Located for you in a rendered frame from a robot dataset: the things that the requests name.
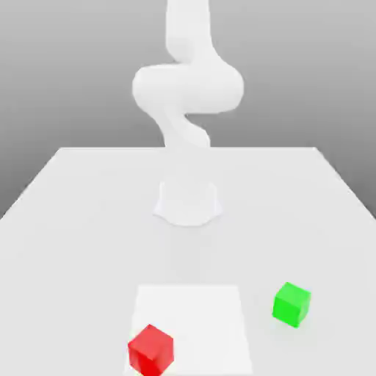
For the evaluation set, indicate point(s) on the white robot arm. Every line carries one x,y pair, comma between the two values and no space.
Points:
188,88

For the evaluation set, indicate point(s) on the small green cube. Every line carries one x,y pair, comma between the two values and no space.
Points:
290,305

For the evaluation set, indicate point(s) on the small red cube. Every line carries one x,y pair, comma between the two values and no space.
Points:
150,349

